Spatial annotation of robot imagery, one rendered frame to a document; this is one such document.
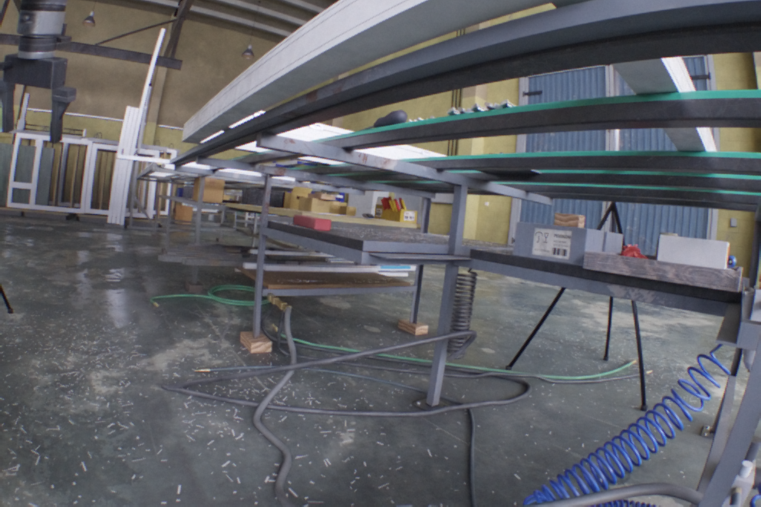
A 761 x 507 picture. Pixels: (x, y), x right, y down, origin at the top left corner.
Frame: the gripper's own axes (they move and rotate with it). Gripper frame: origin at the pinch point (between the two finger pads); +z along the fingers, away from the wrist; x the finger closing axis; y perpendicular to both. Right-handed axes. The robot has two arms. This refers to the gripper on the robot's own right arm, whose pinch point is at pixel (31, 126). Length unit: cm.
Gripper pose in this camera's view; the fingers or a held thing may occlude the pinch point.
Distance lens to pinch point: 85.8
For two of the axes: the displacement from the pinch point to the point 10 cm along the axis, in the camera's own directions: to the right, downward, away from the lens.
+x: 9.4, 2.1, 2.5
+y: 1.4, 4.3, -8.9
